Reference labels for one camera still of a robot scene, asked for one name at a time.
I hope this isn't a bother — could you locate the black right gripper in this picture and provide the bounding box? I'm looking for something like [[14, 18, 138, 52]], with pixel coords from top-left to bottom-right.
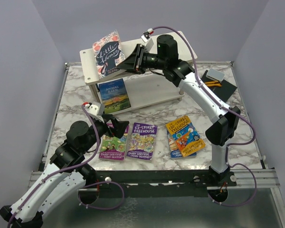
[[117, 44, 166, 75]]

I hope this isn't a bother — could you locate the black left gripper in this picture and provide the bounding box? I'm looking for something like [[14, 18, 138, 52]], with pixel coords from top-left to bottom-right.
[[82, 114, 130, 153]]

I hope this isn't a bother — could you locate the Little Women book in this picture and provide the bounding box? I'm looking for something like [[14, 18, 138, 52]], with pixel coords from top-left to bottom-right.
[[92, 30, 125, 80]]

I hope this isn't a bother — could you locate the Animal Farm book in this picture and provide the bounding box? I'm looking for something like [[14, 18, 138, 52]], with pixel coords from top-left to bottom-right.
[[98, 78, 131, 114]]

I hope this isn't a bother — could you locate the yellow 130-Storey Treehouse book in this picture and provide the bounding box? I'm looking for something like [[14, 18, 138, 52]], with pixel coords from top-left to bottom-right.
[[166, 115, 206, 157]]

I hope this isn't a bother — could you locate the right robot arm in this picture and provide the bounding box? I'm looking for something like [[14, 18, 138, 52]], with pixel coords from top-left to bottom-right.
[[117, 34, 240, 186]]

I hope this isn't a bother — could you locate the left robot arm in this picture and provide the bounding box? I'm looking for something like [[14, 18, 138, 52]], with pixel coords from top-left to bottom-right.
[[0, 114, 129, 228]]

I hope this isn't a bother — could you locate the purple green treehouse book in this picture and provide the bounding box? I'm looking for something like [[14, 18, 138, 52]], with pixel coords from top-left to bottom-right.
[[99, 126, 129, 161]]

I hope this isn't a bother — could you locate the white two-tier shelf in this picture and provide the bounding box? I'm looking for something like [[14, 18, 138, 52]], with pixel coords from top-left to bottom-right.
[[79, 32, 192, 114]]

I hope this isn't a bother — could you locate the purple 52-Storey Treehouse book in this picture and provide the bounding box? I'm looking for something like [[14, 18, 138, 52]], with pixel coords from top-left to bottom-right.
[[126, 123, 158, 161]]

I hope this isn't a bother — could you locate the blue treehouse book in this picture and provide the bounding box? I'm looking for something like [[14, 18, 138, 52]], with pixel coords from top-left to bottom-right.
[[167, 131, 184, 159]]

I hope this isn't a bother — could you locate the grey white box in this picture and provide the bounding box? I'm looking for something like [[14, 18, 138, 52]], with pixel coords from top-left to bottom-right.
[[206, 68, 225, 82]]

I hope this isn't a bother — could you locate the large black mat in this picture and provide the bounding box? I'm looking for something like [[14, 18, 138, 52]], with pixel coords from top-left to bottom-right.
[[201, 68, 237, 102]]

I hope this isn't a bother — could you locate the small black mat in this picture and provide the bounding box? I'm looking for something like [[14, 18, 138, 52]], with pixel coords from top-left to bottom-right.
[[216, 87, 237, 103]]

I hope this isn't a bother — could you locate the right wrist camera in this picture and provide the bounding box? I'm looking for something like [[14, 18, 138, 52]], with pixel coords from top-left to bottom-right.
[[141, 28, 154, 51]]

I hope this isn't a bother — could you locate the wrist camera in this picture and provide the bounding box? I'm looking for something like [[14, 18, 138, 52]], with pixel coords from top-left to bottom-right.
[[83, 102, 105, 122], [141, 28, 154, 51]]

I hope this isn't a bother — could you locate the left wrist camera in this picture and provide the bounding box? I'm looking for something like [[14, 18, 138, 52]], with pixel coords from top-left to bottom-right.
[[83, 102, 105, 122]]

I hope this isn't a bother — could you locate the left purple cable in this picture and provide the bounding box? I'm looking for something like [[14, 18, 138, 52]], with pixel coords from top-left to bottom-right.
[[6, 104, 125, 228]]

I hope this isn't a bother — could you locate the purple cable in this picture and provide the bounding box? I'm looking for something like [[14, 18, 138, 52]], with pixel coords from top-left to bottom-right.
[[152, 25, 258, 207], [6, 104, 125, 228]]

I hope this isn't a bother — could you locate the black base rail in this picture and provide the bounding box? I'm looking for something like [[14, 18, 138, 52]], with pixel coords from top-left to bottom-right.
[[78, 170, 237, 202]]

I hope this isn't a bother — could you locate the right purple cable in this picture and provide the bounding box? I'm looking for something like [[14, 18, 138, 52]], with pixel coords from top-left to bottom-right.
[[152, 25, 258, 207]]

